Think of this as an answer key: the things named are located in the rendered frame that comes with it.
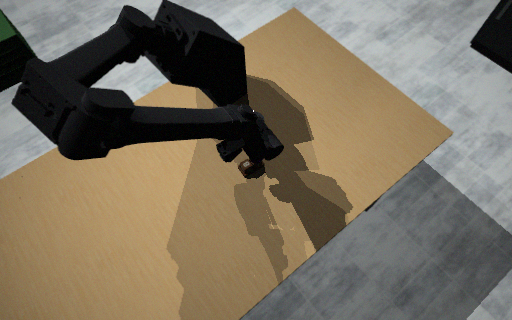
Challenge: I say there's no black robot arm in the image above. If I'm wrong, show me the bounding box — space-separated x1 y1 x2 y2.
11 5 284 163

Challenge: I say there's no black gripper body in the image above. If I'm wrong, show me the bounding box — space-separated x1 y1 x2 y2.
242 148 262 162

